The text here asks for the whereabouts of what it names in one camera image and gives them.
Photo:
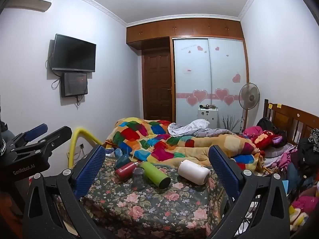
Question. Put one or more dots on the floral bed sheet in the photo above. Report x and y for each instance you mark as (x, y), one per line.
(149, 209)

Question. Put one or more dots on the standing electric fan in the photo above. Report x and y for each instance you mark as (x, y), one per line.
(249, 95)

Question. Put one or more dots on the black bag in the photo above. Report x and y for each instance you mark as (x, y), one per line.
(265, 123)

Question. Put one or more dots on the green bottle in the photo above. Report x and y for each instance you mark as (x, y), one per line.
(155, 175)

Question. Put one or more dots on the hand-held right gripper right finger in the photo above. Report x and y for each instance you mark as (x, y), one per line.
(223, 169)

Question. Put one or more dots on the red plush toy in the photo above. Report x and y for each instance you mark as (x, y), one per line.
(268, 138)

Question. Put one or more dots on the small white cabinet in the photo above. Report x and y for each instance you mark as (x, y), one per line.
(208, 117)

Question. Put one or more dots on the grey striped cloth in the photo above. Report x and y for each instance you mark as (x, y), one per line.
(192, 128)

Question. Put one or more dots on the dried grass plant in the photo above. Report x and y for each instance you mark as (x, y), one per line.
(230, 123)

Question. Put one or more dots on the white water bottle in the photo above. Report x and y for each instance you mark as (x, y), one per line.
(193, 171)

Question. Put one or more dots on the pile of mixed clothes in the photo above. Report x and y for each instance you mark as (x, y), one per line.
(301, 179)

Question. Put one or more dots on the colourful patchwork blanket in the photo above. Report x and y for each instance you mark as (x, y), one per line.
(159, 144)

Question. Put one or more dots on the wall power outlet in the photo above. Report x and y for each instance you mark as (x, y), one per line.
(81, 146)

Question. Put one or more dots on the yellow padded rail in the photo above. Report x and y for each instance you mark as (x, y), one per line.
(74, 134)

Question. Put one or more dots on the teal plastic container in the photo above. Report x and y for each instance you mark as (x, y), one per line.
(122, 159)

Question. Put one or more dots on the clear glass cup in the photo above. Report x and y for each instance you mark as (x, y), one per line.
(138, 179)

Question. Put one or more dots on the red bottle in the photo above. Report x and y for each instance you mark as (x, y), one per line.
(125, 170)

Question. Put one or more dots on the brown wooden door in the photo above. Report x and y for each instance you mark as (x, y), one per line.
(157, 87)

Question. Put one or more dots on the black wall television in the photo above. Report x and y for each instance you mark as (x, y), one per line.
(73, 53)

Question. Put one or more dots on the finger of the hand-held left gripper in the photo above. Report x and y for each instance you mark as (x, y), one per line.
(59, 133)
(37, 129)

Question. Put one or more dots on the pink clothing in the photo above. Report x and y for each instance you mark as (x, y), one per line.
(253, 132)

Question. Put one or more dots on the wooden wardrobe with glass doors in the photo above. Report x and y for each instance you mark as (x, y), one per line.
(209, 67)

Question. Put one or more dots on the wooden bed headboard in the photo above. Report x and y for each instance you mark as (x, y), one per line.
(286, 117)

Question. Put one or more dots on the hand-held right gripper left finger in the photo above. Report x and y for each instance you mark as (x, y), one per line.
(91, 169)

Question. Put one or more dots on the white air conditioner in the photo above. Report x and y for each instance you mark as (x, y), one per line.
(30, 5)

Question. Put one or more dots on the small black wall monitor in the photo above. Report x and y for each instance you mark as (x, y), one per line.
(74, 84)

